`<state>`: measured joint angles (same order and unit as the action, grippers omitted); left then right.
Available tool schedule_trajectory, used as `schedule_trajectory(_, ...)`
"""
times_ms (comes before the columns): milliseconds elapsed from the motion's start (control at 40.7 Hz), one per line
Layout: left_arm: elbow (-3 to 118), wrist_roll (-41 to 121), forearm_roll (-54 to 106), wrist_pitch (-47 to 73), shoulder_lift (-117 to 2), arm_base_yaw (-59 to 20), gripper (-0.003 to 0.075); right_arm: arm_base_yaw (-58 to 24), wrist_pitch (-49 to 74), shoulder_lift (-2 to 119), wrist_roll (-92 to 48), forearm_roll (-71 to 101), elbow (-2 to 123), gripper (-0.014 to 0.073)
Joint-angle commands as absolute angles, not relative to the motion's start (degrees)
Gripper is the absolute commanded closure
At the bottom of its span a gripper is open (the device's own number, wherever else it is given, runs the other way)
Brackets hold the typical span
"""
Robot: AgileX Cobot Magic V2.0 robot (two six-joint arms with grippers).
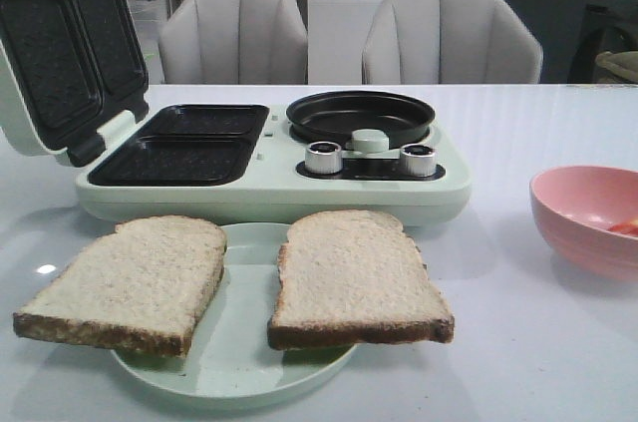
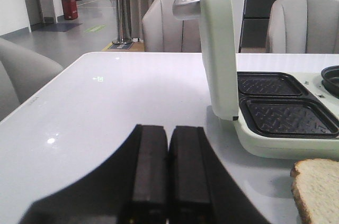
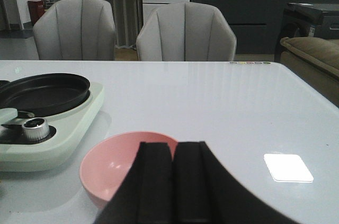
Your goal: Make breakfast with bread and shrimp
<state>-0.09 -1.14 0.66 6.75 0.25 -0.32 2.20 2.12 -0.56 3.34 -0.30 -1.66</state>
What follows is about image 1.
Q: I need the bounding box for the bread slice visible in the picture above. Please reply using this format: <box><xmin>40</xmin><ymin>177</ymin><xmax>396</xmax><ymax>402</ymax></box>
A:
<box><xmin>267</xmin><ymin>210</ymin><xmax>455</xmax><ymax>350</ymax></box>
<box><xmin>13</xmin><ymin>215</ymin><xmax>227</xmax><ymax>358</ymax></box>

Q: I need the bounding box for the pink bowl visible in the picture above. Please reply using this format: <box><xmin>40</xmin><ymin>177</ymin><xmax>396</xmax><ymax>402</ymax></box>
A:
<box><xmin>529</xmin><ymin>166</ymin><xmax>637</xmax><ymax>281</ymax></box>

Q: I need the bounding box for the mint green breakfast maker lid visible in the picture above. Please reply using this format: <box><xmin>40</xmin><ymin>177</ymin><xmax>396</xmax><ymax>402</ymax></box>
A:
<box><xmin>1</xmin><ymin>0</ymin><xmax>149</xmax><ymax>167</ymax></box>

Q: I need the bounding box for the orange shrimp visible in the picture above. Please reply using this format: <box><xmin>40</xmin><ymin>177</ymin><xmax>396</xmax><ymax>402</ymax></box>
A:
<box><xmin>608</xmin><ymin>217</ymin><xmax>638</xmax><ymax>237</ymax></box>

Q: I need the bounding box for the mint green breakfast maker base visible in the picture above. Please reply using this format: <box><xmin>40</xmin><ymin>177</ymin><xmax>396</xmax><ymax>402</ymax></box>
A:
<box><xmin>76</xmin><ymin>105</ymin><xmax>471</xmax><ymax>225</ymax></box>

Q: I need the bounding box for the left silver control knob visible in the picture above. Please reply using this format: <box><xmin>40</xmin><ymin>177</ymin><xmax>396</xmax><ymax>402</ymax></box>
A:
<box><xmin>304</xmin><ymin>141</ymin><xmax>343</xmax><ymax>176</ymax></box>

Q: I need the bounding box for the silver control knob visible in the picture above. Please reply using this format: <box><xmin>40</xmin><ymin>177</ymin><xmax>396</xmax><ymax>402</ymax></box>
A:
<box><xmin>304</xmin><ymin>141</ymin><xmax>343</xmax><ymax>176</ymax></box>
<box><xmin>399</xmin><ymin>144</ymin><xmax>437</xmax><ymax>178</ymax></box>

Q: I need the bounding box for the black round frying pan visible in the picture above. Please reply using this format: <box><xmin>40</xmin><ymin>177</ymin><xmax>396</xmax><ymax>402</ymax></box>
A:
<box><xmin>286</xmin><ymin>90</ymin><xmax>436</xmax><ymax>149</ymax></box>

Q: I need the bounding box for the right silver control knob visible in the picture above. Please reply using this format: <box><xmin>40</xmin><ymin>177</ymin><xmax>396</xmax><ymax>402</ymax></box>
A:
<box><xmin>399</xmin><ymin>144</ymin><xmax>437</xmax><ymax>178</ymax></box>

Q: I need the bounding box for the left beige upholstered chair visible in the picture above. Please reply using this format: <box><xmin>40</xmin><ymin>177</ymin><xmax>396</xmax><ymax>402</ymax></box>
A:
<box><xmin>159</xmin><ymin>0</ymin><xmax>308</xmax><ymax>85</ymax></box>

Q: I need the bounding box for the beige upholstered chair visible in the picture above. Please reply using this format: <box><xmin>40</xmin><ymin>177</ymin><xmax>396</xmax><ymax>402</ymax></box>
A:
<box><xmin>159</xmin><ymin>0</ymin><xmax>308</xmax><ymax>85</ymax></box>
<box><xmin>361</xmin><ymin>0</ymin><xmax>543</xmax><ymax>85</ymax></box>

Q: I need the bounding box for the right beige upholstered chair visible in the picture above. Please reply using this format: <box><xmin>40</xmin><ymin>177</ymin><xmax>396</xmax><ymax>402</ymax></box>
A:
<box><xmin>361</xmin><ymin>0</ymin><xmax>543</xmax><ymax>85</ymax></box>

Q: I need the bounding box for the mint green round plate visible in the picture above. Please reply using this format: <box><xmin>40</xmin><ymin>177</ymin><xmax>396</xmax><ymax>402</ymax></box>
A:
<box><xmin>114</xmin><ymin>222</ymin><xmax>356</xmax><ymax>409</ymax></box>

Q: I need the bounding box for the beige cushion at right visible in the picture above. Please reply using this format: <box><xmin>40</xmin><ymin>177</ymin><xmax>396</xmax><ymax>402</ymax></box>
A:
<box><xmin>595</xmin><ymin>51</ymin><xmax>637</xmax><ymax>84</ymax></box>

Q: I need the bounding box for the dark appliance at right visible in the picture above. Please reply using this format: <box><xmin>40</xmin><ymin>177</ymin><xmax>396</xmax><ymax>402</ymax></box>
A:
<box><xmin>568</xmin><ymin>0</ymin><xmax>637</xmax><ymax>83</ymax></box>

